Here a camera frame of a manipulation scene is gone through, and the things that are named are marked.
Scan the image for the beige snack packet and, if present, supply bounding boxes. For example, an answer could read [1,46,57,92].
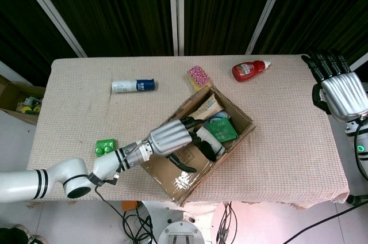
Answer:
[188,93,225,121]

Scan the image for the black stand foot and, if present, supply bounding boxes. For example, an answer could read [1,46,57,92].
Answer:
[346,194,368,207]

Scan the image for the green toy block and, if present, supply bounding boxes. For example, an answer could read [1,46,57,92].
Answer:
[94,138,118,158]

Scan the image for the dark green screen panel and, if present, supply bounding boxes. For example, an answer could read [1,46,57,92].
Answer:
[175,0,291,56]
[20,0,179,58]
[247,0,368,89]
[0,0,87,86]

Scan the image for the dark shoe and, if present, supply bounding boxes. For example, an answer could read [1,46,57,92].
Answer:
[0,224,47,244]

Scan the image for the open cardboard storage box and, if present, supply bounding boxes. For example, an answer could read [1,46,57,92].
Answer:
[0,74,46,125]

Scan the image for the orange plastic piece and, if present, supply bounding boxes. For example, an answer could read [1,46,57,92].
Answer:
[121,200,139,213]

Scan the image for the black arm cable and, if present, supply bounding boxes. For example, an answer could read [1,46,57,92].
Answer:
[287,117,368,244]
[94,169,129,220]

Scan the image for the hanging black cable bundle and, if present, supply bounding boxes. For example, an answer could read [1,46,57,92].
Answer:
[217,202,239,244]

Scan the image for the beige waffle tablecloth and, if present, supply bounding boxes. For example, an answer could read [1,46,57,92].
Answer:
[26,55,350,207]

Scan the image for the grey round robot base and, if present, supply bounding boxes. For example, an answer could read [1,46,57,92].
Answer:
[157,220,205,244]

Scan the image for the pink patterned yellow sponge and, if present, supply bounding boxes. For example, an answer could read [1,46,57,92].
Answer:
[186,66,212,93]

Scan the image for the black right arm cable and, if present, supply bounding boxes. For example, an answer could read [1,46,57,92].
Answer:
[287,117,368,244]

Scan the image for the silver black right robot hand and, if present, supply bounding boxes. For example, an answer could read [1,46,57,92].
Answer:
[301,49,368,123]

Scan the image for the white blue spray can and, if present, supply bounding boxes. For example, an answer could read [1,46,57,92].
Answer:
[111,78,156,94]

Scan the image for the brown cardboard box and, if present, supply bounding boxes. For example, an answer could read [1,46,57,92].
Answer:
[142,84,258,207]

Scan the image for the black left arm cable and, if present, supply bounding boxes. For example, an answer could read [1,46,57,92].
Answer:
[94,169,129,220]

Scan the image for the blue white round container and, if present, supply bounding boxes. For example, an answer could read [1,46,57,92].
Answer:
[208,112,231,124]

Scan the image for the green foil packet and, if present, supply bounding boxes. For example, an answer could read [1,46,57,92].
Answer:
[206,117,239,143]

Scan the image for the red ketchup bottle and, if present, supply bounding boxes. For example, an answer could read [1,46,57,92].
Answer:
[232,59,271,83]

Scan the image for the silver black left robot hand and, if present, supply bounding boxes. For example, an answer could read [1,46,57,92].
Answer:
[146,116,202,173]

